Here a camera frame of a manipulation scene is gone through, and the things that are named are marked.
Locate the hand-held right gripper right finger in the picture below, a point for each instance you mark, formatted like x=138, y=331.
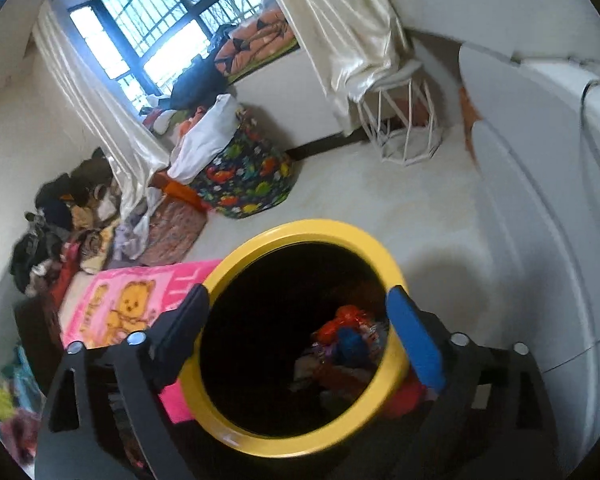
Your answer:
x=415, y=340

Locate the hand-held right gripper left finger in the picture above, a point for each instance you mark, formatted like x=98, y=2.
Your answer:
x=180, y=330

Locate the blue plastic bag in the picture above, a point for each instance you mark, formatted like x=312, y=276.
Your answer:
x=354, y=342

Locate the red plastic bag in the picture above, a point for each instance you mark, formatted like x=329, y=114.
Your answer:
x=347, y=316

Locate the yellow round waste bin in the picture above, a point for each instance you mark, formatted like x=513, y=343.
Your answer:
x=300, y=230

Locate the pink bear print blanket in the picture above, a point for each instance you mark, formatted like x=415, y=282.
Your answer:
x=125, y=305

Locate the brown patterned bag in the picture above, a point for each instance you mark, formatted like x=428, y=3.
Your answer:
x=175, y=230

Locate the pale lavender garment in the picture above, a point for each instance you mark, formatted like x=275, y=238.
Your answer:
x=130, y=235

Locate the dinosaur print laundry basket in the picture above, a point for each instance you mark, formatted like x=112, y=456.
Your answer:
x=245, y=175

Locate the pile of dark clothes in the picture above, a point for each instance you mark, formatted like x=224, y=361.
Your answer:
x=55, y=210

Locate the striped colourful cloth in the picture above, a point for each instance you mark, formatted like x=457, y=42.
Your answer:
x=15, y=400

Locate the orange cloth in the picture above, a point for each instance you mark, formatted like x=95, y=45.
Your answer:
x=190, y=125

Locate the cream satin curtain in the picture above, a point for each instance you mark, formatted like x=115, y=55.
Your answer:
x=95, y=100
x=340, y=35

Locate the black jacket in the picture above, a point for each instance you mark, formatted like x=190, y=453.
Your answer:
x=200, y=82

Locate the orange patterned quilt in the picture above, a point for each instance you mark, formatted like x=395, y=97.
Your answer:
x=252, y=40

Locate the barred window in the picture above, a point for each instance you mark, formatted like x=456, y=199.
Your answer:
x=140, y=5

